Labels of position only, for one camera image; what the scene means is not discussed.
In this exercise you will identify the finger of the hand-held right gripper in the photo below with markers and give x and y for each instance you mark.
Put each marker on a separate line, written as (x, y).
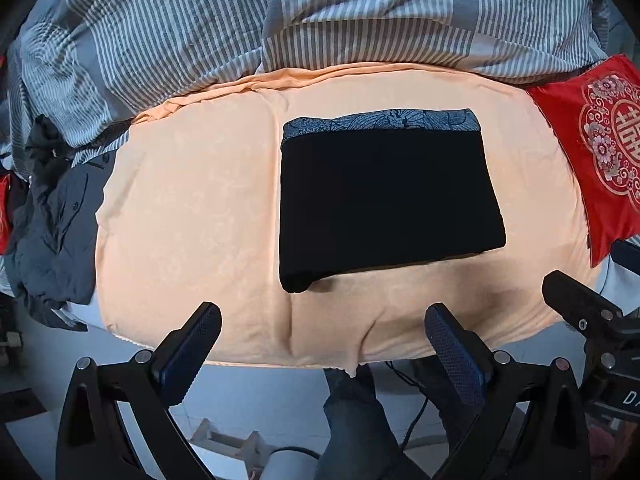
(570, 295)

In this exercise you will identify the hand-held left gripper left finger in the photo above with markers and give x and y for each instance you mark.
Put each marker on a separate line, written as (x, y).
(192, 350)

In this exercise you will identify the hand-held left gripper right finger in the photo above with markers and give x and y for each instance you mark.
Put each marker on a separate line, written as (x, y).
(452, 355)

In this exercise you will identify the black pants with grey waistband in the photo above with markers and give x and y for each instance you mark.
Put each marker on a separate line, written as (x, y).
(390, 200)

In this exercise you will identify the person's leg in jeans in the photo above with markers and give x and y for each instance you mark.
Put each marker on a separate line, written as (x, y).
(352, 425)

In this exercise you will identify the orange bed sheet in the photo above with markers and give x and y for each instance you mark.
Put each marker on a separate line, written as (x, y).
(200, 210)

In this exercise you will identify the red embroidered pillow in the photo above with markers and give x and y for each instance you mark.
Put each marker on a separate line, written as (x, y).
(565, 125)

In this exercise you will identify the dark grey jacket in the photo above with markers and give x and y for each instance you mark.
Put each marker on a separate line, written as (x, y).
(55, 225)

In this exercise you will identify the red cloth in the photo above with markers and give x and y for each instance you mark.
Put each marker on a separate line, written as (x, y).
(4, 210)

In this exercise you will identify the grey striped duvet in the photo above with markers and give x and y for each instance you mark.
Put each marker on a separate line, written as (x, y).
(175, 25)

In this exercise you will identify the light wooden frame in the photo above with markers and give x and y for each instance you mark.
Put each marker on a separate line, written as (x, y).
(230, 450)

